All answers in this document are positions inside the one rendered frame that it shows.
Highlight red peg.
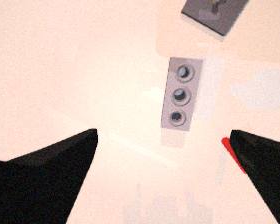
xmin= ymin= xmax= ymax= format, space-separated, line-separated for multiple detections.
xmin=221 ymin=137 xmax=246 ymax=174

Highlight grey plate with round holes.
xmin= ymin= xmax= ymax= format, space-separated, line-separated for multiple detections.
xmin=161 ymin=56 xmax=203 ymax=132

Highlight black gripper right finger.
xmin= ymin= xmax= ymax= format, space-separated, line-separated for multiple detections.
xmin=229 ymin=129 xmax=280 ymax=224

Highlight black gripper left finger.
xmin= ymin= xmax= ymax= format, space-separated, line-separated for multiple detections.
xmin=0 ymin=128 xmax=98 ymax=224

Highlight grey base plate with two pins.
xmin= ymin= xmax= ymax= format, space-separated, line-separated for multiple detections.
xmin=180 ymin=0 xmax=247 ymax=36

